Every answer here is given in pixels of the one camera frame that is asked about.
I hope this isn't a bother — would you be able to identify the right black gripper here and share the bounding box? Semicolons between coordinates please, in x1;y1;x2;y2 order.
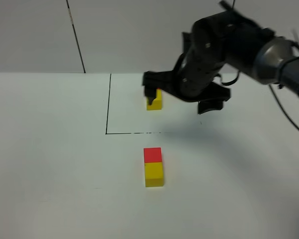
143;54;231;115

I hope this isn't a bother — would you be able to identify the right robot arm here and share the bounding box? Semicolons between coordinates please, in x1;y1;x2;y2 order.
143;0;299;113

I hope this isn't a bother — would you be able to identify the template yellow cube block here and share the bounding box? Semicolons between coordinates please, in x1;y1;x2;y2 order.
147;90;162;111

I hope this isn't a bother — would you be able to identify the right camera black cable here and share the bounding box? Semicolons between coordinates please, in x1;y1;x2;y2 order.
268;84;299;139

